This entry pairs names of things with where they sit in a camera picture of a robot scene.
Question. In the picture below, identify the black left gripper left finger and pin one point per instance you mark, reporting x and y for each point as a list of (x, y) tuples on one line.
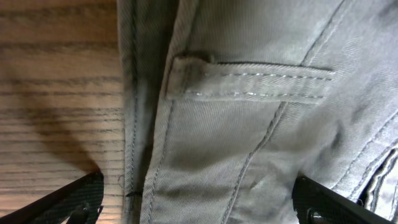
[(77, 202)]

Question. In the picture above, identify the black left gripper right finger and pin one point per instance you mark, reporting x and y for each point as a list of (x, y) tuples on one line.
[(316, 204)]

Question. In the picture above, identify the grey shorts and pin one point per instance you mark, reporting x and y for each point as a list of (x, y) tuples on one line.
[(227, 102)]

